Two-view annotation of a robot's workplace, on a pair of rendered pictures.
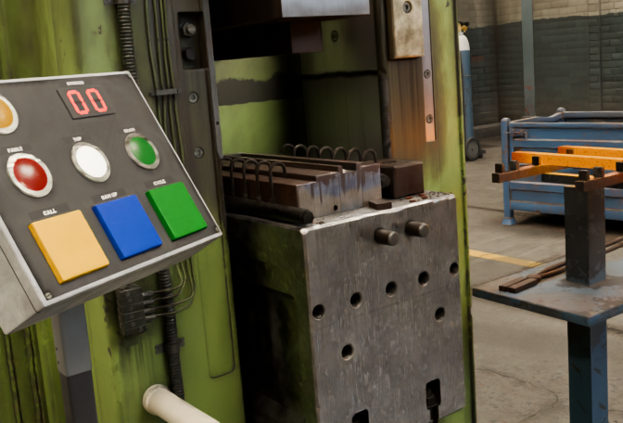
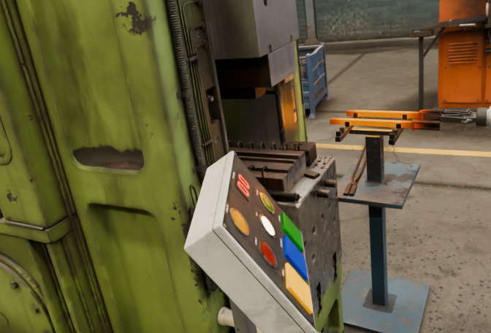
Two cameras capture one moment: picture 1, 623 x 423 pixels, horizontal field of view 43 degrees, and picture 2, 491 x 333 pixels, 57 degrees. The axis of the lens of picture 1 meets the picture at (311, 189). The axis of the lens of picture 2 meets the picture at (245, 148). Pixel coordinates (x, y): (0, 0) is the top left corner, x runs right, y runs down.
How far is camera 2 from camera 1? 76 cm
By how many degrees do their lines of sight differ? 25
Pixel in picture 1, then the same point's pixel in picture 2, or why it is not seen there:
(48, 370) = (116, 311)
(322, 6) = (283, 74)
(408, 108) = (288, 109)
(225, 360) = not seen: hidden behind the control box
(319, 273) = (304, 224)
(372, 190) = (303, 166)
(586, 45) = not seen: hidden behind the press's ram
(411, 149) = (290, 130)
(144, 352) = (215, 294)
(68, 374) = not seen: outside the picture
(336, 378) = (311, 273)
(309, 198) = (286, 183)
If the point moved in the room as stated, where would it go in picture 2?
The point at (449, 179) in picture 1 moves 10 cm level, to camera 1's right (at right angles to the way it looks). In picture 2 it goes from (302, 139) to (321, 133)
